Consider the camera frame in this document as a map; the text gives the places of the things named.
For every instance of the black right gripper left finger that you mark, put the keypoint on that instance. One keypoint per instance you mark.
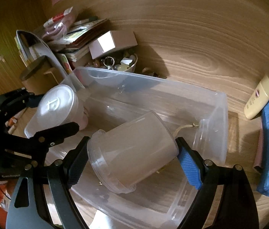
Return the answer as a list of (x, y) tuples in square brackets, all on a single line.
[(29, 209)]

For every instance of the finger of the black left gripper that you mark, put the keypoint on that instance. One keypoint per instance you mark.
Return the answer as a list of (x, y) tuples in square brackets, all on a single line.
[(22, 98), (54, 136)]

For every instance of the small white capped jar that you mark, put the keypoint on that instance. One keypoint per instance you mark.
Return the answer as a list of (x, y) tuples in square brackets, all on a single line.
[(58, 106)]

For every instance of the clear plastic cup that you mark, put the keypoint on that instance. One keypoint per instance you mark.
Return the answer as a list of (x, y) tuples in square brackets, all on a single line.
[(129, 153)]

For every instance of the brown ceramic mug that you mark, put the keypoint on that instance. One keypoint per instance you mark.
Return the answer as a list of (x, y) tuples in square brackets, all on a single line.
[(39, 77)]

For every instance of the white paper receipt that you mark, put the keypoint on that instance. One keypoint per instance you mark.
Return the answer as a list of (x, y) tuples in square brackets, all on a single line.
[(32, 47)]

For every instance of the fruit pattern box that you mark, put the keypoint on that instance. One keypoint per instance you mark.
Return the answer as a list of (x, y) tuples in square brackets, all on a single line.
[(64, 62)]

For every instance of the clear plastic storage bin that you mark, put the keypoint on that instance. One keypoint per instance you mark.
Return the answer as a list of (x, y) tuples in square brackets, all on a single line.
[(112, 98)]

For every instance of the stack of books papers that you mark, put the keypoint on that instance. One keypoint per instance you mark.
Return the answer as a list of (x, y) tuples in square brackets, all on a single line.
[(79, 37)]

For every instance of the bowl of trinkets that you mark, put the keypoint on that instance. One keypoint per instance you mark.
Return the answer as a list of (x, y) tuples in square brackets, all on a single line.
[(125, 63)]

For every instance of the small pink cardboard box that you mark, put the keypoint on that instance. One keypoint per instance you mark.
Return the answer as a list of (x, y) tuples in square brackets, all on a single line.
[(112, 41)]

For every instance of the cream lotion bottle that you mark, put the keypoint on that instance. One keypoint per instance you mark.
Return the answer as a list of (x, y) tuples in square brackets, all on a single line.
[(258, 99)]

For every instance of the pink cable packet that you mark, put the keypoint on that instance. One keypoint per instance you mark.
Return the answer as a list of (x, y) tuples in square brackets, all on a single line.
[(58, 26)]

